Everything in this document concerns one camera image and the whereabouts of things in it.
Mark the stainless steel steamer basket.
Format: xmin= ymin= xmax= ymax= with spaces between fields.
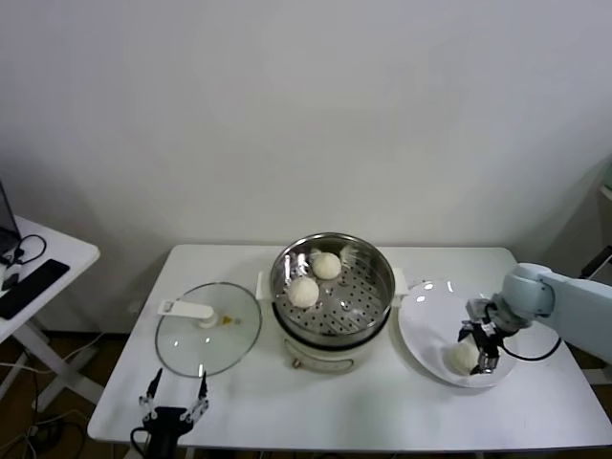
xmin=256 ymin=232 xmax=410 ymax=337

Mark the cream electric pot base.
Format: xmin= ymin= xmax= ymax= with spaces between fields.
xmin=274 ymin=305 xmax=394 ymax=376

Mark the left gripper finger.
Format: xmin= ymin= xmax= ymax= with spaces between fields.
xmin=187 ymin=371 xmax=211 ymax=425
xmin=138 ymin=367 xmax=164 ymax=423

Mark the dark laptop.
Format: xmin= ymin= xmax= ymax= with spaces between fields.
xmin=0 ymin=179 xmax=23 ymax=255

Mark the glass lid with white handle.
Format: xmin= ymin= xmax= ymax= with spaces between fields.
xmin=155 ymin=281 xmax=264 ymax=380

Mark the black keyboard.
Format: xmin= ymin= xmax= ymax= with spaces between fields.
xmin=0 ymin=259 xmax=71 ymax=321

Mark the thin black cable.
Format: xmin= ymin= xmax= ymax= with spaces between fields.
xmin=8 ymin=233 xmax=49 ymax=267

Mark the white side table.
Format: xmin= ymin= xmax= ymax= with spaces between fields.
xmin=0 ymin=214 xmax=101 ymax=415

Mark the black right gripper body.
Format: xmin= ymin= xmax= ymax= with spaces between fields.
xmin=470 ymin=315 xmax=503 ymax=353

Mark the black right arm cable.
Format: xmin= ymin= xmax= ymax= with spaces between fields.
xmin=500 ymin=334 xmax=563 ymax=363

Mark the white round plate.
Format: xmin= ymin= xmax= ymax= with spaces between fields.
xmin=396 ymin=279 xmax=519 ymax=389

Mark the left gripper wire bundle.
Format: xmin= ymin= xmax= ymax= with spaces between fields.
xmin=129 ymin=426 xmax=150 ymax=456

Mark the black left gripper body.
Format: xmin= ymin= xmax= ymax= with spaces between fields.
xmin=142 ymin=406 xmax=191 ymax=459

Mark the black background object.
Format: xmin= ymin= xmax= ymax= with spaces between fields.
xmin=579 ymin=242 xmax=612 ymax=284

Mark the white steamed baozi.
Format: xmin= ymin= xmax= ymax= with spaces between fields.
xmin=444 ymin=343 xmax=481 ymax=377
xmin=287 ymin=276 xmax=320 ymax=309
xmin=310 ymin=251 xmax=342 ymax=281

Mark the white floor cable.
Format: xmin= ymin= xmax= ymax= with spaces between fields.
xmin=0 ymin=332 xmax=104 ymax=375

